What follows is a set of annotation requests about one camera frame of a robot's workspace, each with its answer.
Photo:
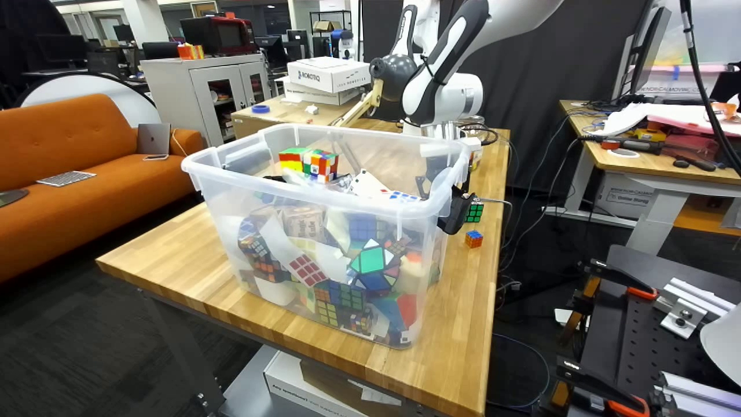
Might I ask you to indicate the dark flat object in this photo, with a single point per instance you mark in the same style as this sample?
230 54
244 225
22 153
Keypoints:
9 198

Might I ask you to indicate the clear plastic storage bin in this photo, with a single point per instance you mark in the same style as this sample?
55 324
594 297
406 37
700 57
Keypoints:
231 224

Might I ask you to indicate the white papers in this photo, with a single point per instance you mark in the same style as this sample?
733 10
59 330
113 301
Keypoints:
620 121

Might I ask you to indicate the orange object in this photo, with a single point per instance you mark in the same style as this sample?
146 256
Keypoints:
187 52

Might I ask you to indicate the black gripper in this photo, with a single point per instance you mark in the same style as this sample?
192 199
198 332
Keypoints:
434 171

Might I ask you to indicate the grey tablet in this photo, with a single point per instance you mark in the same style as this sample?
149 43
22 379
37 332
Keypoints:
153 139

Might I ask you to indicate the small red blue cube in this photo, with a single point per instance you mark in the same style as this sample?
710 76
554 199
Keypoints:
473 239

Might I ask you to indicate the flat grey pad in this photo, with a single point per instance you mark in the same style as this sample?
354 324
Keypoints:
65 178

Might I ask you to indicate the black clamp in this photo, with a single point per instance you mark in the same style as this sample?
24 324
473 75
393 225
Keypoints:
455 211

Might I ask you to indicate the red and white puzzle cube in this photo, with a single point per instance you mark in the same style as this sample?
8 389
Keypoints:
306 269

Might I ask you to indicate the orange sofa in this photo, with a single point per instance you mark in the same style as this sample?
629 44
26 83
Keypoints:
70 217

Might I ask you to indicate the rainbow striped puzzle cube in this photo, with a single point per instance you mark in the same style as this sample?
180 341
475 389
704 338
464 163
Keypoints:
308 163

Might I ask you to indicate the dark multicolour puzzle cube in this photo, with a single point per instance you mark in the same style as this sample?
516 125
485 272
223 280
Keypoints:
255 248

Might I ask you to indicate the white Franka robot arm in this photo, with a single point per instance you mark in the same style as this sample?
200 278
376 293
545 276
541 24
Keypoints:
464 93

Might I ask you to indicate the white upright machine column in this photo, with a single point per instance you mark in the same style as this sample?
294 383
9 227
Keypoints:
427 20

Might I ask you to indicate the small green cube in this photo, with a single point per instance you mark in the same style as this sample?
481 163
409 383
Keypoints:
473 214

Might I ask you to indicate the white cabinet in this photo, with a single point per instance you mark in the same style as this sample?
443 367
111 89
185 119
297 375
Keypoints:
175 93

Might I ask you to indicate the wooden desk with white legs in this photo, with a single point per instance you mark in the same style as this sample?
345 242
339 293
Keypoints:
656 166

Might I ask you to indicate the white box under table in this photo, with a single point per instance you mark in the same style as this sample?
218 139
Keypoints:
297 383

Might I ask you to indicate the black computer monitor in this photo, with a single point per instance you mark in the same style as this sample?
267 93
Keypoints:
644 54

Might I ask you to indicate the green and yellow puzzle cube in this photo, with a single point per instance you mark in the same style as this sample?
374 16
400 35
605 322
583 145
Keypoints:
327 312

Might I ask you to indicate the plain white cube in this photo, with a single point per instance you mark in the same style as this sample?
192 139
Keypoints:
274 290

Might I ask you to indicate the blue tape roll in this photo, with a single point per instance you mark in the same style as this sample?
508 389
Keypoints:
259 109

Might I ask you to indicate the dark red machine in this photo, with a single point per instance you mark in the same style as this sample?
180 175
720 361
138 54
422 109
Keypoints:
221 35

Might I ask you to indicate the aluminium extrusion piece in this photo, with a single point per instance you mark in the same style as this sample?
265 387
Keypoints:
695 297

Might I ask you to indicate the red tool case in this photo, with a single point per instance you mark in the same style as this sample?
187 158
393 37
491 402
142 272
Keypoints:
686 145

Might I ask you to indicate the white curved plate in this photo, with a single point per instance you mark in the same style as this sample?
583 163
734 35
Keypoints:
725 343

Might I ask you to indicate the flat white box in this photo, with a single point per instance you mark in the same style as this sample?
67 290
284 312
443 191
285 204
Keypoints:
315 97

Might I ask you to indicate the black curtain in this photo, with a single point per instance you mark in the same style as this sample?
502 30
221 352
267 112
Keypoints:
541 153

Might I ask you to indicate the white round table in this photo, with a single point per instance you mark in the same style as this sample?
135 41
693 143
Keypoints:
94 86

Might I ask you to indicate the beige puzzle cube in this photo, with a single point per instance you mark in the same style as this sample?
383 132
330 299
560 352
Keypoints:
302 224

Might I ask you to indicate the red and blue puzzle cube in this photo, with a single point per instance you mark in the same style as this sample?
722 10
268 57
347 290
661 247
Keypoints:
406 312

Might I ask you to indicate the white cardboard box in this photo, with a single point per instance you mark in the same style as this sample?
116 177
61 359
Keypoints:
327 75

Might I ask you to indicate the black perforated panel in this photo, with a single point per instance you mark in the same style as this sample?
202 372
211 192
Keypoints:
633 338

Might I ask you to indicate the teal megaminx puzzle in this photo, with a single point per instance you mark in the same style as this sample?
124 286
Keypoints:
369 260

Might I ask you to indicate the white metal rails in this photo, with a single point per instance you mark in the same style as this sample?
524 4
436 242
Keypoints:
695 395

